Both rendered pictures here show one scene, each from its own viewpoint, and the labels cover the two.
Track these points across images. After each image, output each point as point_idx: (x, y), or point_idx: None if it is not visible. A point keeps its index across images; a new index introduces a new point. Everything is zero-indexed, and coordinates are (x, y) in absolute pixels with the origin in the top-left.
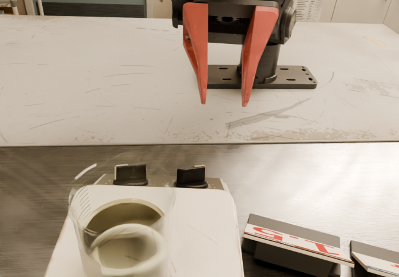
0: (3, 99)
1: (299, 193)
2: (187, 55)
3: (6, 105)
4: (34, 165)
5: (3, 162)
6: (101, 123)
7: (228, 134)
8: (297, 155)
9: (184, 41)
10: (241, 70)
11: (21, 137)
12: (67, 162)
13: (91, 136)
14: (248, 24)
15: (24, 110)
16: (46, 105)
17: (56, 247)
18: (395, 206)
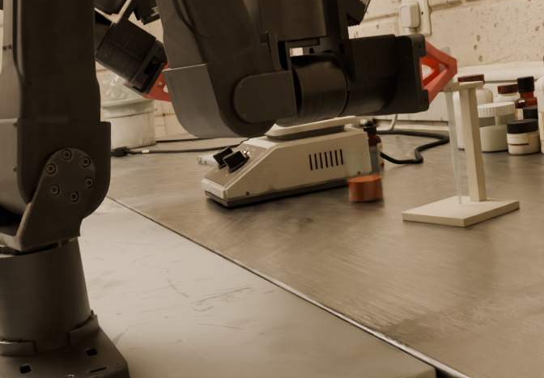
0: (92, 270)
1: (184, 191)
2: (162, 98)
3: (108, 265)
4: (213, 227)
5: (218, 232)
6: (125, 234)
7: (117, 211)
8: (137, 198)
9: (159, 87)
10: (166, 100)
11: (172, 241)
12: (198, 223)
13: (151, 230)
14: (150, 73)
15: (115, 256)
16: (98, 255)
17: (317, 122)
18: (180, 182)
